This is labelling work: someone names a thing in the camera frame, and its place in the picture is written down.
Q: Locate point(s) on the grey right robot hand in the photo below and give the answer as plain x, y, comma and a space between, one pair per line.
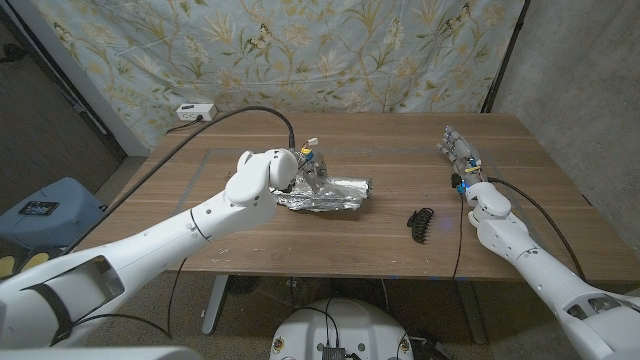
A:
462, 152

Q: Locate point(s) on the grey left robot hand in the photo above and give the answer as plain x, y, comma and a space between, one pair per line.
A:
315, 170

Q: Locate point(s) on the aluminum foil roll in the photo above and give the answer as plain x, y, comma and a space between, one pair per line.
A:
340, 195

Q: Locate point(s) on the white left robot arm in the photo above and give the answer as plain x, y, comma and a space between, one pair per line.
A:
165, 245

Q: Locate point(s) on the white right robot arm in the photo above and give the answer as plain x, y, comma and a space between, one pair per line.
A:
540, 270

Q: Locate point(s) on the black claw hair clip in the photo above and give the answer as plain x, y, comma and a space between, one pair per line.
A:
421, 225

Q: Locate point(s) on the black backdrop pole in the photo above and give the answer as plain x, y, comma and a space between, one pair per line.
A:
505, 55

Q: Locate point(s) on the floral printed backdrop cloth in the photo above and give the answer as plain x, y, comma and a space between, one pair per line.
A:
300, 55

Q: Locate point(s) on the white power outlet box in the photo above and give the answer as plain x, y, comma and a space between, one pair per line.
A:
196, 112

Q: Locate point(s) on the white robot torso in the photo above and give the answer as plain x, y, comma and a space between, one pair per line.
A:
342, 327

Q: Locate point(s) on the grey metal table leg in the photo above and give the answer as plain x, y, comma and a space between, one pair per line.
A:
472, 315
215, 305

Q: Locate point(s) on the blue plastic storage bin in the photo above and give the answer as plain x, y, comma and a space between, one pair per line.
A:
55, 220

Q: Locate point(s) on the black label card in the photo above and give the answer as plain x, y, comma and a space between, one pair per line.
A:
39, 208

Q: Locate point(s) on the white robot torso rim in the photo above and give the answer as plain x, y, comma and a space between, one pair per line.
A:
100, 354

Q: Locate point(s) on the yellow foot pedal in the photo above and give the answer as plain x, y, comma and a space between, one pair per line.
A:
6, 267
35, 262

